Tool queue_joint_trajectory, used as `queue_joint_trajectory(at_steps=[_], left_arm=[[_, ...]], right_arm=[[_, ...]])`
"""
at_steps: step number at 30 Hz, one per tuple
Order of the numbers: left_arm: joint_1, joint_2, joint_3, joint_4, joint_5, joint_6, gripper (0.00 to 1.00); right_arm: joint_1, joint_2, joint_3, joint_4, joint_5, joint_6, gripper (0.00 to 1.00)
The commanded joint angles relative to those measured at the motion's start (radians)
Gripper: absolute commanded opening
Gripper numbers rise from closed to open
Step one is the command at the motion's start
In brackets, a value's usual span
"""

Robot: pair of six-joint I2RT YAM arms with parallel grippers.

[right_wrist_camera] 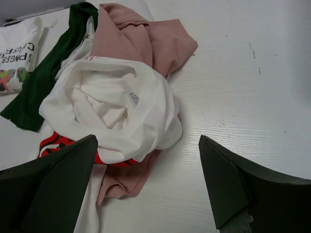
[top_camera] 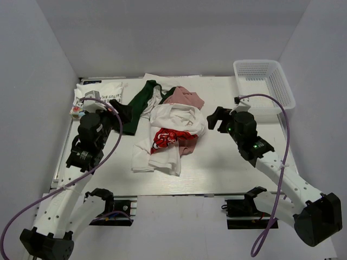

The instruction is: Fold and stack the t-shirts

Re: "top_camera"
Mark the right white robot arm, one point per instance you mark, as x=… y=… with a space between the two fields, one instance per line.
x=315 y=216

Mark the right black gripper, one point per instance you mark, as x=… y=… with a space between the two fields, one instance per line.
x=220 y=114

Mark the folded white printed t-shirt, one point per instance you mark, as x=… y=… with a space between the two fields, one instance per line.
x=98 y=90

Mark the white plastic basket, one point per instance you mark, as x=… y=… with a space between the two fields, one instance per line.
x=263 y=77

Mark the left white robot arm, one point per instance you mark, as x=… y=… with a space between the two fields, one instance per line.
x=54 y=233

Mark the white and green t-shirt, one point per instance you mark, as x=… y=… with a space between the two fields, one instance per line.
x=155 y=91

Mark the white t-shirt red print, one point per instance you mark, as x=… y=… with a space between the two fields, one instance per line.
x=170 y=123

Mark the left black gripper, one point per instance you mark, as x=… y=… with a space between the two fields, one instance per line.
x=124 y=110

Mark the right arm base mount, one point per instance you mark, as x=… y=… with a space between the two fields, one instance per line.
x=240 y=216

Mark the pink t-shirt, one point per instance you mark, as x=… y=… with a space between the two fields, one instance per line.
x=183 y=96

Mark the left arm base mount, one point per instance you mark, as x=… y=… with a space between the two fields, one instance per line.
x=123 y=214

